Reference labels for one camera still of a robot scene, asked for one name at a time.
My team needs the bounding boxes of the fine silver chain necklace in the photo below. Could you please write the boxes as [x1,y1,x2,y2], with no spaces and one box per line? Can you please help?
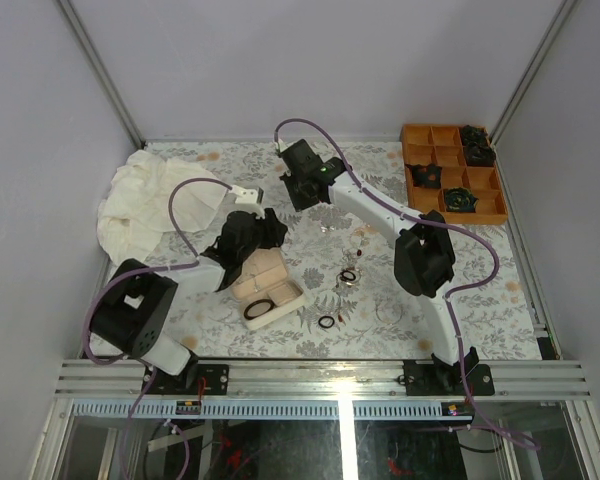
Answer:
[244,264,266,296]

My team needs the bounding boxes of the beige jewelry box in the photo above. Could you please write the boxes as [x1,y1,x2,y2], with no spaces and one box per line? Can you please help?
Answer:
[231,248,307,331]

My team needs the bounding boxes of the black bangle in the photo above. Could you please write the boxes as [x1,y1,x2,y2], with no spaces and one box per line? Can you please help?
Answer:
[244,298,276,321]

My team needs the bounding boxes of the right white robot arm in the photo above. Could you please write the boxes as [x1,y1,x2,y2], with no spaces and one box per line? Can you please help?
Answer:
[277,140,472,395]

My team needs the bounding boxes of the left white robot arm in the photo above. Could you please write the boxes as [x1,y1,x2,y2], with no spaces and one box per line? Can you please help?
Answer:
[83,208,288,395]

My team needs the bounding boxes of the white crumpled cloth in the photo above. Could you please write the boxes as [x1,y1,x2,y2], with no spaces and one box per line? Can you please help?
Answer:
[96,150,228,265]

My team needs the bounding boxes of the black flower orange dots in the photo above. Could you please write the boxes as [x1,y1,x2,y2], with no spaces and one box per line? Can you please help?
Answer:
[407,163,442,189]

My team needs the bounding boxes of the orange wooden divided tray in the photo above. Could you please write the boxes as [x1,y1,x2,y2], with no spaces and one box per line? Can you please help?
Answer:
[401,124,508,225]

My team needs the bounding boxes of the black flower green swirls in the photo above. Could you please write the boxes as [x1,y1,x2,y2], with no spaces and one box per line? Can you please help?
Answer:
[443,187,479,213]

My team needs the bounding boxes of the black fabric flower top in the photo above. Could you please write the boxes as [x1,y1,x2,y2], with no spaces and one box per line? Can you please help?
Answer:
[459,125,489,145]

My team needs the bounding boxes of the black fabric flower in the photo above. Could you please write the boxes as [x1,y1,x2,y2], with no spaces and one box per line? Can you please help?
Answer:
[459,125,489,145]
[463,142,496,167]

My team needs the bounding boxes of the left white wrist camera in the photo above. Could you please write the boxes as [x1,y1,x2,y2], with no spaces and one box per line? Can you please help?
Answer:
[229,185,265,219]

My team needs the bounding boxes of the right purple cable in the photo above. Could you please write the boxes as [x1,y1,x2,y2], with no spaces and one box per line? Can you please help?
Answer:
[273,117,541,451]

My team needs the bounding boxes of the purple cable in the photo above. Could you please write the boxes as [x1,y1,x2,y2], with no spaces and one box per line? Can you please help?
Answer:
[273,117,541,451]
[82,177,234,480]

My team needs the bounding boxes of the thin silver cuff bracelet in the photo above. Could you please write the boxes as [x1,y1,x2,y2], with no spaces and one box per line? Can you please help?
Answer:
[374,301,407,328]

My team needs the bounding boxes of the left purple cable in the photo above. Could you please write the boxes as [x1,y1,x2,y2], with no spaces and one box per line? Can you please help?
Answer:
[82,177,234,480]

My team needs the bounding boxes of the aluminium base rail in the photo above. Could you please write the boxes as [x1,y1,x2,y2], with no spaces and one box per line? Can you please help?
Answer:
[51,360,591,422]

